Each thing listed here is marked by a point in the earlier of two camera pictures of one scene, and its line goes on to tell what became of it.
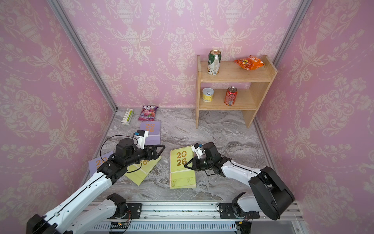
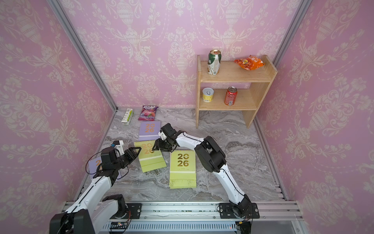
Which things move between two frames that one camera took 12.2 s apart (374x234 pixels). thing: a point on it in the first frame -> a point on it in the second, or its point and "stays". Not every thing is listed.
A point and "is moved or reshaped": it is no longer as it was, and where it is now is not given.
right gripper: (196, 162) -> (158, 145)
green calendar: (138, 172) is moved or reshaped
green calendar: (180, 176) stays
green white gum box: (127, 117) stays
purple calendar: (154, 127) stays
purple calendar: (95, 164) stays
